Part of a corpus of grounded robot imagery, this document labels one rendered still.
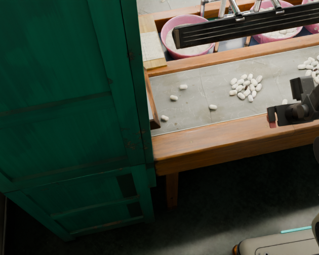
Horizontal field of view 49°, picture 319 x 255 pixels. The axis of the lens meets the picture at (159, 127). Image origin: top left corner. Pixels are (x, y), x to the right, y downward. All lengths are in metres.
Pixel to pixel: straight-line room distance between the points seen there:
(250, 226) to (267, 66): 0.92
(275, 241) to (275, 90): 0.72
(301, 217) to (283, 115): 1.15
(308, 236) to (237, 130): 0.69
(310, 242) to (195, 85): 0.92
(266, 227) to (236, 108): 0.85
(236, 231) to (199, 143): 0.82
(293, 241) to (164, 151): 0.81
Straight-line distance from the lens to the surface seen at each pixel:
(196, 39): 1.31
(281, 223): 2.17
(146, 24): 1.79
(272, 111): 1.17
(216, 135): 1.43
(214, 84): 1.60
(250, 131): 1.47
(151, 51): 1.66
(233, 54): 1.69
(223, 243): 2.08
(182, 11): 1.86
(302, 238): 1.89
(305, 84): 1.06
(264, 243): 1.83
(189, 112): 1.51
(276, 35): 1.85
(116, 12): 0.70
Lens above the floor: 2.02
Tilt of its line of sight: 61 degrees down
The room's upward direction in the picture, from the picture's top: 4 degrees counter-clockwise
